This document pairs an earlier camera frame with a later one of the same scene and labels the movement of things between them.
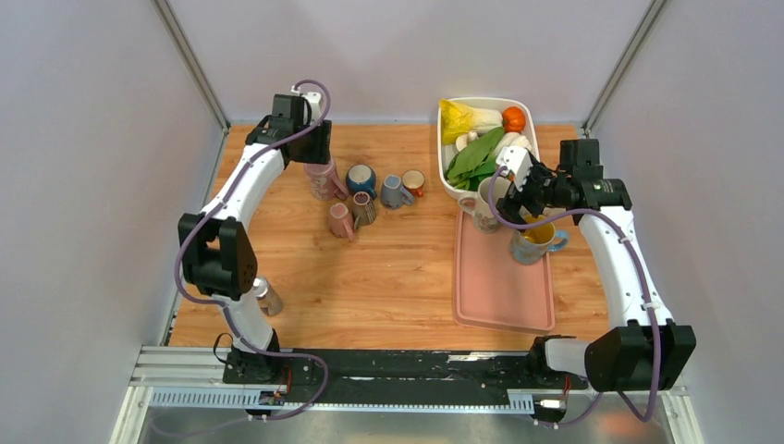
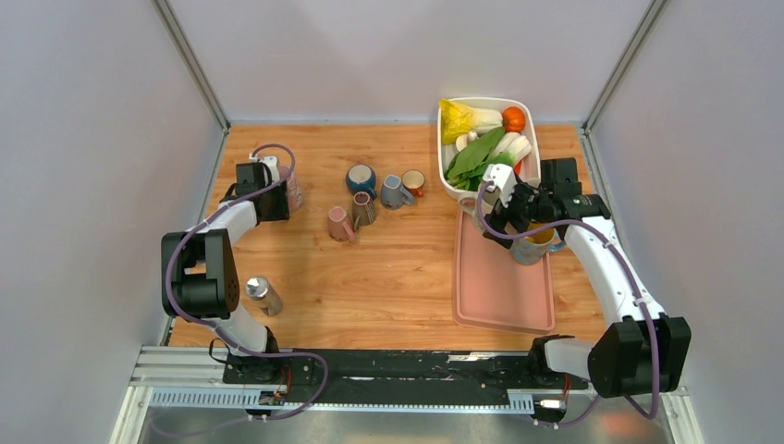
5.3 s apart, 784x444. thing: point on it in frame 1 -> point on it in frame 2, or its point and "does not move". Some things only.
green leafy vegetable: [474, 162] does not move
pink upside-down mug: [324, 184] -> [294, 191]
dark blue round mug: [361, 178] does not move
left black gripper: [321, 154] -> [281, 213]
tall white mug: [480, 205] does not move
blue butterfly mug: [529, 245] does not move
